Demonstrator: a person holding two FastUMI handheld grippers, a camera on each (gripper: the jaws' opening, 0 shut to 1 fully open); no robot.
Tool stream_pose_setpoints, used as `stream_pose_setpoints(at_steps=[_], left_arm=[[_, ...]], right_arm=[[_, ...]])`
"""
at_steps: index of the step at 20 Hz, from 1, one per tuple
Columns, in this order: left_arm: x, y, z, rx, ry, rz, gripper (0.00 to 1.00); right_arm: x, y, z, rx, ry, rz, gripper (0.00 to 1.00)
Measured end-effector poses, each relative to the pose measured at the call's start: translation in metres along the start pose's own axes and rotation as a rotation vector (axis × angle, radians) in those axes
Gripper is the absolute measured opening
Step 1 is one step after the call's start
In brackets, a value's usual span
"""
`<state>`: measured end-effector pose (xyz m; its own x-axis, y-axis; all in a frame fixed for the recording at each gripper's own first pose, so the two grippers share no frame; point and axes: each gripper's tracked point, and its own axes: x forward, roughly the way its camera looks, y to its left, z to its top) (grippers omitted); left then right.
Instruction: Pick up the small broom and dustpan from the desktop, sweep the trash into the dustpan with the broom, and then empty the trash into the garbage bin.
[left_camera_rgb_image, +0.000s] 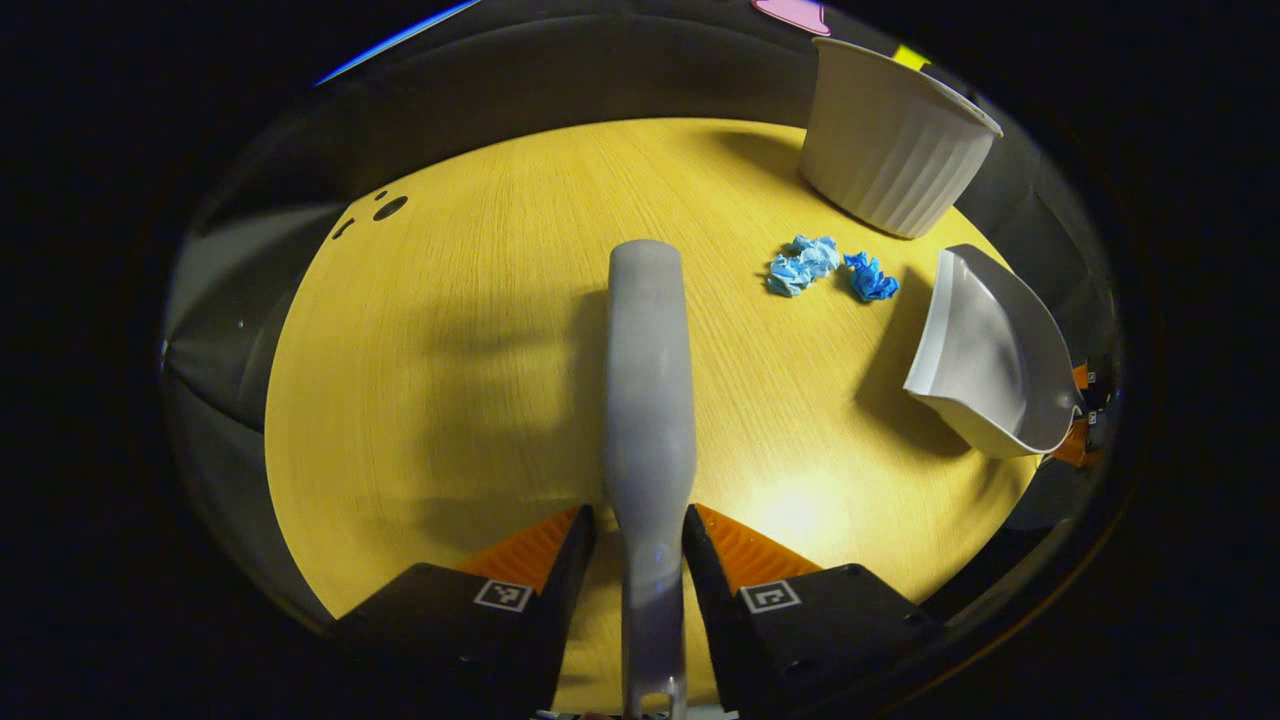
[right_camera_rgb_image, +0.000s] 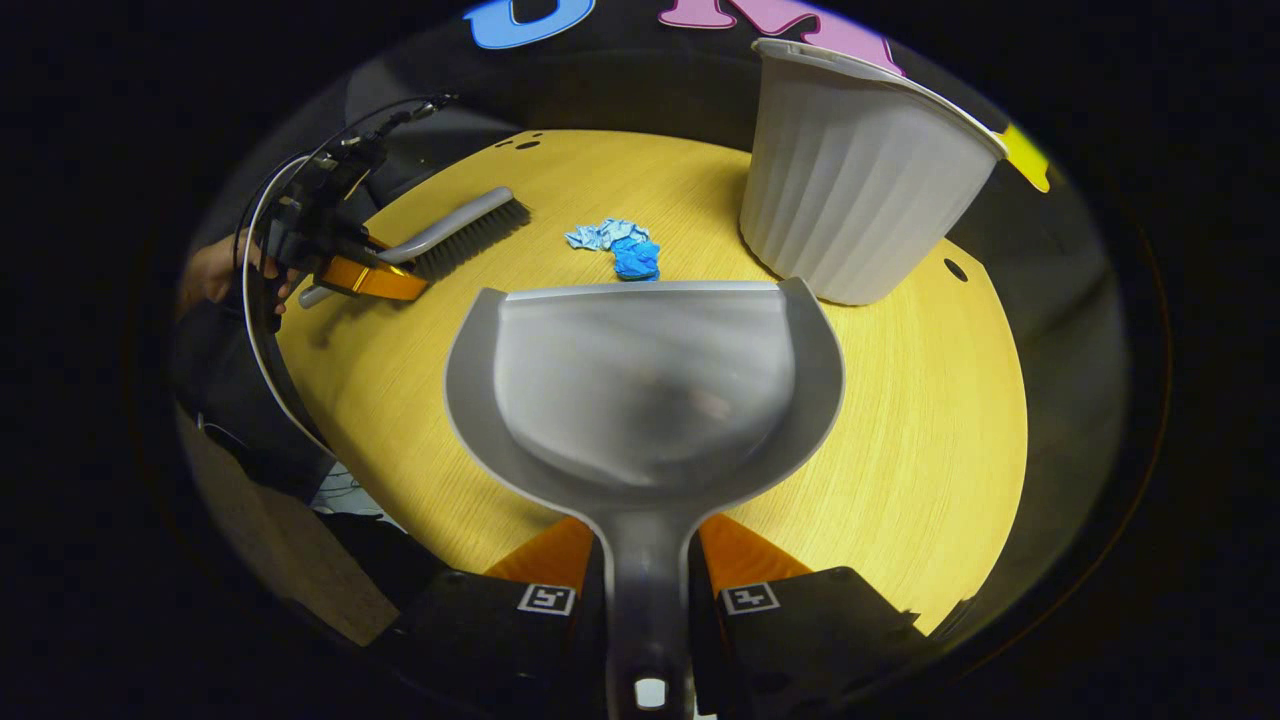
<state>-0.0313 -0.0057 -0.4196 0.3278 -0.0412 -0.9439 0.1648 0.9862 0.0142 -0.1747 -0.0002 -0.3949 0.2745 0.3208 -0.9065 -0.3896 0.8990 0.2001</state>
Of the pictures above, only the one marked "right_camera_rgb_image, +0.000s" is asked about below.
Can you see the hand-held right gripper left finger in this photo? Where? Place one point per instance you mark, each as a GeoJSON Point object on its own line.
{"type": "Point", "coordinates": [480, 630]}

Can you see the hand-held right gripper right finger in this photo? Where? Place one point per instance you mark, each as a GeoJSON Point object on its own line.
{"type": "Point", "coordinates": [800, 630]}

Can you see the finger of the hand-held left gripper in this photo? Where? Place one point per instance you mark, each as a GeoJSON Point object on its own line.
{"type": "Point", "coordinates": [375, 279]}

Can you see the small grey broom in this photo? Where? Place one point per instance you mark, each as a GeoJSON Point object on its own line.
{"type": "Point", "coordinates": [450, 232]}

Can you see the light blue paper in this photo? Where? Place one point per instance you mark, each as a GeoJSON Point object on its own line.
{"type": "Point", "coordinates": [605, 234]}

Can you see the grey plastic dustpan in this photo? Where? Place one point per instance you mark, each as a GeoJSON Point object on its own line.
{"type": "Point", "coordinates": [645, 400]}

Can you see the white ribbed garbage bin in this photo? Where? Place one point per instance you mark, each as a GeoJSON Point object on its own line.
{"type": "Point", "coordinates": [850, 190]}

